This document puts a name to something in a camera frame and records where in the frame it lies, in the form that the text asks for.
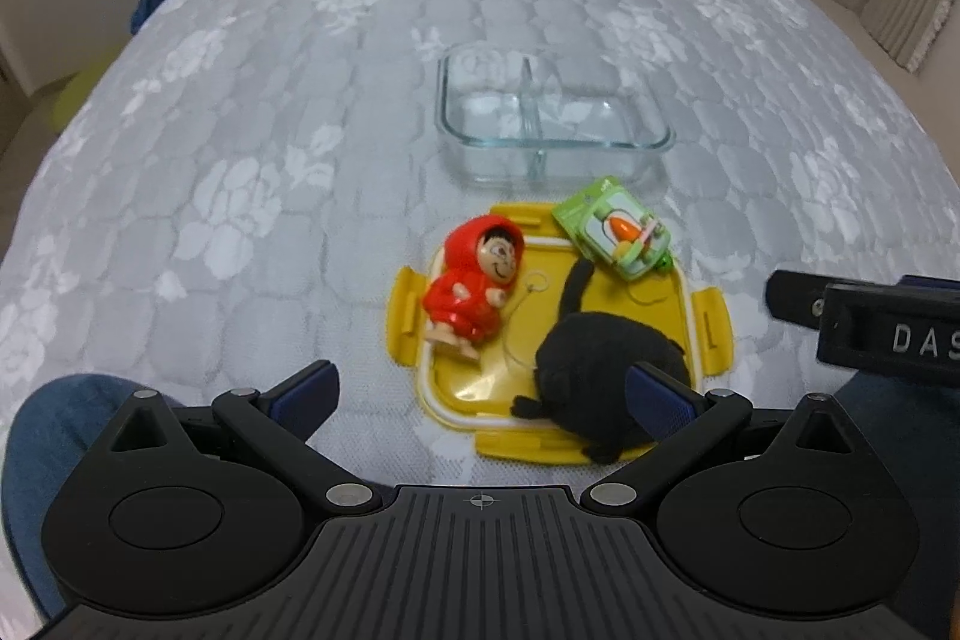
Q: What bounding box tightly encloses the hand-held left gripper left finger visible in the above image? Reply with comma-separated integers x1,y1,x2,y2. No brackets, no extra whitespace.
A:
111,360,380,515

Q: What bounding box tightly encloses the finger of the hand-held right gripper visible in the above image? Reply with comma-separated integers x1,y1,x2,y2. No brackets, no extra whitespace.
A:
766,269,830,333

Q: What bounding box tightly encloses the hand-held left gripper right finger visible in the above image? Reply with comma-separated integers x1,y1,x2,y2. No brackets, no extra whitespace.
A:
583,361,856,515

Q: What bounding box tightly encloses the black plush toy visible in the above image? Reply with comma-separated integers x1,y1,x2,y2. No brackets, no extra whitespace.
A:
510,257,695,465

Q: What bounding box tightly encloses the yellow container lid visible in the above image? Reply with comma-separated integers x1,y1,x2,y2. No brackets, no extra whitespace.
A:
386,203,732,465

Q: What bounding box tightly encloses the red hooded figure toy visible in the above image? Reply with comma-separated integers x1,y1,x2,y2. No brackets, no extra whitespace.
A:
422,216,548,365

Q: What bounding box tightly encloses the green carrot toy keychain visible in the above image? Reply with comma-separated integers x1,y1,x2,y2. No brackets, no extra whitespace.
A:
551,176,676,283

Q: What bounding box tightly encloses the divided glass container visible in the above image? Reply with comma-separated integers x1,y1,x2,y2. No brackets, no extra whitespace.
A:
437,42,676,191

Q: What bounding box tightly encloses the person's right leg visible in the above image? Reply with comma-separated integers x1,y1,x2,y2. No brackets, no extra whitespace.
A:
825,362,960,536

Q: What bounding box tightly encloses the person's leg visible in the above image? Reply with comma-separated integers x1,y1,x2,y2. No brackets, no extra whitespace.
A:
0,374,181,622
825,362,960,536

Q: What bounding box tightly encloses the grey floral quilted bedspread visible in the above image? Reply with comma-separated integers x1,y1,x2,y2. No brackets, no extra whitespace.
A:
0,0,960,536

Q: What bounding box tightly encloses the person's left leg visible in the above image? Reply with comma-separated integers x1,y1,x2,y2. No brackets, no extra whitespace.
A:
0,374,181,622

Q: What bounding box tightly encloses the yellow-green round object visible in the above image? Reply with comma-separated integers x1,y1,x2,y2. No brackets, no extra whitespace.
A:
49,62,106,139

